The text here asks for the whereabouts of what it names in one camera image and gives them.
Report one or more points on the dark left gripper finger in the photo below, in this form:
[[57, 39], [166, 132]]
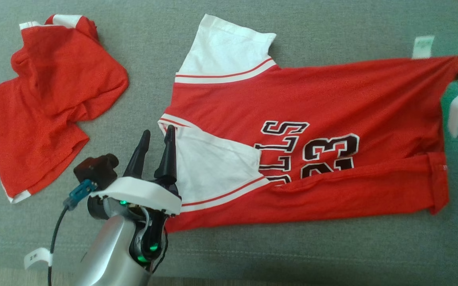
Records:
[[168, 159], [139, 159]]

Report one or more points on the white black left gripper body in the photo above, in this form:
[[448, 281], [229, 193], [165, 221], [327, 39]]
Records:
[[141, 192]]

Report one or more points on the red mesh shorts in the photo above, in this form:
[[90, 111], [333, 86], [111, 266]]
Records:
[[54, 99]]

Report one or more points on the red white basketball jersey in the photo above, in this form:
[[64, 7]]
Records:
[[332, 99]]

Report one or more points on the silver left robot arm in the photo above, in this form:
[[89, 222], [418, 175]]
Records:
[[105, 254]]

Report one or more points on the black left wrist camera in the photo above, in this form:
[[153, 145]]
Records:
[[96, 169]]

